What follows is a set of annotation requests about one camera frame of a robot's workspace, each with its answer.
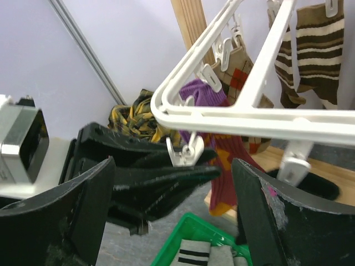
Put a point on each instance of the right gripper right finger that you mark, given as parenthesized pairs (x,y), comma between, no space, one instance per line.
(283,225)

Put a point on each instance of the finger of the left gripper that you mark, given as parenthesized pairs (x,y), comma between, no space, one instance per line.
(143,195)

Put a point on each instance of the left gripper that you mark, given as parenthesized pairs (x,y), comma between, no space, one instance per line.
(96,143)

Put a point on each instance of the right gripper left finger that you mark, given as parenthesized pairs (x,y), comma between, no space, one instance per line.
(61,226)

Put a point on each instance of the black sock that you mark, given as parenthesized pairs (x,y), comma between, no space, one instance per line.
(319,186)

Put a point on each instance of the white hanger clip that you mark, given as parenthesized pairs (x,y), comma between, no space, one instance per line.
(190,153)
(294,165)

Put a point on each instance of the white clip hanger rack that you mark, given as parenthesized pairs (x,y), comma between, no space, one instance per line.
(257,111)

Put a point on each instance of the yellow plaid cloth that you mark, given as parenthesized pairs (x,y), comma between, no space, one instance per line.
(138,121)

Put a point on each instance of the green plastic tray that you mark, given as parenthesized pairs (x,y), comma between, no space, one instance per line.
(194,228)

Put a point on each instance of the purple maroon sock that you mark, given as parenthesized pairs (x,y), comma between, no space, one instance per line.
(228,147)

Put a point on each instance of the grey sock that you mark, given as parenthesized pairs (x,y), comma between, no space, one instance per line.
(193,253)

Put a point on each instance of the orange argyle sock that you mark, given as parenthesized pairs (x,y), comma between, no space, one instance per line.
(232,81)

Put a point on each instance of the brown striped sock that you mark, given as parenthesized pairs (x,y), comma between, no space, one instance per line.
(284,70)
(319,42)

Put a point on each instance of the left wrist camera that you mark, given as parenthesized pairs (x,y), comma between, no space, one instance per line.
(24,141)

